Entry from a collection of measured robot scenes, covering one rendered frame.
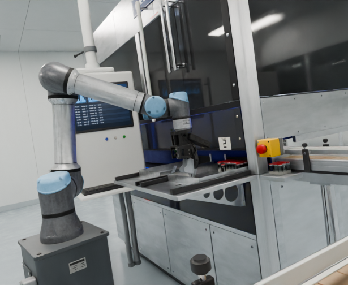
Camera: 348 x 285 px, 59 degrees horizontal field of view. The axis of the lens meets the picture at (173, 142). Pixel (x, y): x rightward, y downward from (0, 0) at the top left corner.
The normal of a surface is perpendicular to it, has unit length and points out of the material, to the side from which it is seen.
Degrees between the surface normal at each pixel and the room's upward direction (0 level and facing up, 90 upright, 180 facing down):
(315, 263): 90
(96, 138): 90
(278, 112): 90
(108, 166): 90
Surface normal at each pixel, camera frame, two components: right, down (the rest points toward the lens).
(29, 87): 0.50, -0.02
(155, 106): 0.06, 0.05
